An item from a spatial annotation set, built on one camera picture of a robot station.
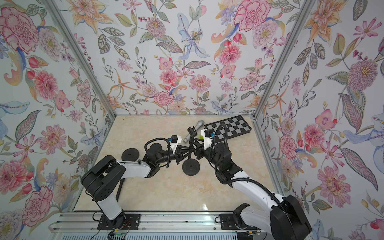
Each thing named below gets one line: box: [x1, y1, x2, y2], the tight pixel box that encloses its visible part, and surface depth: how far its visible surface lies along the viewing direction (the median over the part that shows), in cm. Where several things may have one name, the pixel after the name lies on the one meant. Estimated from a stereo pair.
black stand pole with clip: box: [187, 126, 198, 160], surface depth 75 cm
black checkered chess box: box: [204, 115, 252, 142], surface depth 113 cm
